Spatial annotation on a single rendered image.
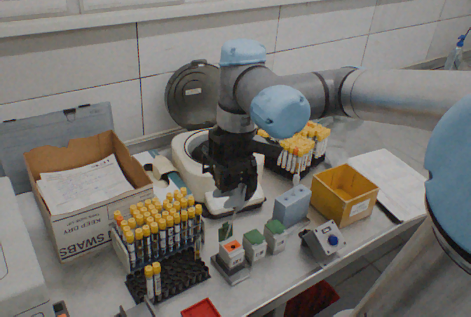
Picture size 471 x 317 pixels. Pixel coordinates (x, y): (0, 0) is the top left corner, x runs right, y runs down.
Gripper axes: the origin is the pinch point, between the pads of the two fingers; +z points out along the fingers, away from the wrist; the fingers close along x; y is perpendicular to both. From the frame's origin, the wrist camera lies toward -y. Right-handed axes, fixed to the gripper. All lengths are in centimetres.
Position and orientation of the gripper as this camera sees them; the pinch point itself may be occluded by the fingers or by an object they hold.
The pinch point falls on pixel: (238, 203)
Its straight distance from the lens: 87.0
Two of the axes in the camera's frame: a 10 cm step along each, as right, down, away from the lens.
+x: 5.9, 4.7, -6.5
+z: -0.7, 8.4, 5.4
